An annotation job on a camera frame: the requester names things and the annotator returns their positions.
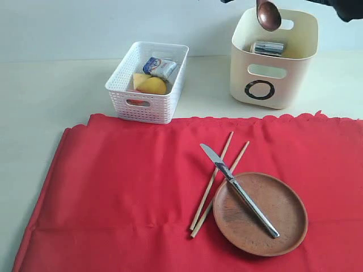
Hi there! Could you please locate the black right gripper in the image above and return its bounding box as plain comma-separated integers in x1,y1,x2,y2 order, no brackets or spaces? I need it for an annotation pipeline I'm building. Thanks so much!
309,0,363,22

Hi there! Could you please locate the brown wooden spoon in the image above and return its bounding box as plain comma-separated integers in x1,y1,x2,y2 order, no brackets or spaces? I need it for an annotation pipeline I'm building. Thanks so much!
256,0,282,32

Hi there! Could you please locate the stainless steel cup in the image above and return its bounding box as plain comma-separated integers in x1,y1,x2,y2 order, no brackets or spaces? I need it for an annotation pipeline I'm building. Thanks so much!
250,41,285,57

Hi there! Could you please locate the silver table knife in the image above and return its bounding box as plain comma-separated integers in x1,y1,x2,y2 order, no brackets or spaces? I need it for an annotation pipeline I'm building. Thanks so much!
200,143,280,239

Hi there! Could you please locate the white blue milk carton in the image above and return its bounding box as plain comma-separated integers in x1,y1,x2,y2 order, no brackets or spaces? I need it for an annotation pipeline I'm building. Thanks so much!
142,57,177,80

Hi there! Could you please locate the brown wooden plate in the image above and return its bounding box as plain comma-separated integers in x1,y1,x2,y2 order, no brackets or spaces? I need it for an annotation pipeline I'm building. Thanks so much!
213,172,308,257

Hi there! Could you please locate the yellow lemon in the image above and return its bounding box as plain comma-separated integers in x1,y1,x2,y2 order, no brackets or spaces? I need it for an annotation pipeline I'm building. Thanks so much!
136,77,167,95

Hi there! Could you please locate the yellow cheese wedge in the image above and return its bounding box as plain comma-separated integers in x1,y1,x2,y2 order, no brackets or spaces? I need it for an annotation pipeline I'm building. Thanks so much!
133,73,151,90

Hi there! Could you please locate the red sausage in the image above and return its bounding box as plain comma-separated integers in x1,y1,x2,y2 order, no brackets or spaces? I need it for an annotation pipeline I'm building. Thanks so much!
126,90,150,107

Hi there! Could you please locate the wooden chopstick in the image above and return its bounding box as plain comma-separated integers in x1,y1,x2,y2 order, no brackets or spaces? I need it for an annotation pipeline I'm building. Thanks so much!
189,131,234,231
189,141,251,239

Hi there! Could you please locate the cream plastic bin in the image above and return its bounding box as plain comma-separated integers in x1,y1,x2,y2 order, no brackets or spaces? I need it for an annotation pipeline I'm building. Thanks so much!
230,8,319,109

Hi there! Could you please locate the white woven plastic basket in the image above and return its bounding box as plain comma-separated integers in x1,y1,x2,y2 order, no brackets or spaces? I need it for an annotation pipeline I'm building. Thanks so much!
105,41,189,124

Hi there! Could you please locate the red table cloth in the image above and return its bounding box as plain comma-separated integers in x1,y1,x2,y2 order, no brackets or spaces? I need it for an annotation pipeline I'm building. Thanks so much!
13,113,362,271

